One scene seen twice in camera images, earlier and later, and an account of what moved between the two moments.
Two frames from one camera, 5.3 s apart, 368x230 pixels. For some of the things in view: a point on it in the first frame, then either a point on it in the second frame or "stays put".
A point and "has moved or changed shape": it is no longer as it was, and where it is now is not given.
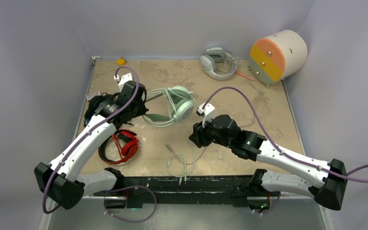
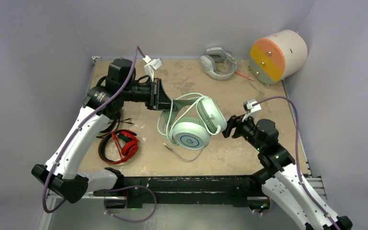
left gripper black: x=142 y=110 -> x=161 y=101
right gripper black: x=199 y=133 -> x=232 y=122
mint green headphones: x=182 y=102 has moved or changed shape
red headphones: x=128 y=141 stays put
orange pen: x=243 y=74 stays put
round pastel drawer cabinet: x=278 y=56 stays put
